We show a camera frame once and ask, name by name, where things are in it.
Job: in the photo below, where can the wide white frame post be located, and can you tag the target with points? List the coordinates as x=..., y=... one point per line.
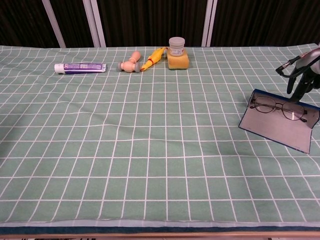
x=96, y=23

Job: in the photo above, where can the yellow rubber chicken toy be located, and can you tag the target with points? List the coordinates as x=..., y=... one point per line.
x=155, y=58

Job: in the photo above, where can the green checked tablecloth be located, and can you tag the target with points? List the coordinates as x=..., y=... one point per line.
x=125, y=150

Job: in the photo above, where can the small jar with grey lid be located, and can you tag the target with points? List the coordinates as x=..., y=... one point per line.
x=177, y=45

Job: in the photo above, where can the white purple toothpaste tube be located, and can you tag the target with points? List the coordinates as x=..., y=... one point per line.
x=82, y=68

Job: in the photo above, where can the blue shallow tray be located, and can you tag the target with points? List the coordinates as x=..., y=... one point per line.
x=272, y=127

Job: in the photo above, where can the yellow sponge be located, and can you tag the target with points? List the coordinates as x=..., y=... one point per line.
x=178, y=63

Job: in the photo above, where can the thin white frame post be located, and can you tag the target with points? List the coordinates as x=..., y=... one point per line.
x=53, y=23

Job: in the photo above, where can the small wooden toy hammer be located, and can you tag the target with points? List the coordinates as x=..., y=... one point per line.
x=127, y=66

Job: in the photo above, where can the black-rimmed eyeglasses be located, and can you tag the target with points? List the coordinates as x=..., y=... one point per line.
x=292, y=111

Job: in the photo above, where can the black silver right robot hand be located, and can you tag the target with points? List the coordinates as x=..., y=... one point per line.
x=310, y=62

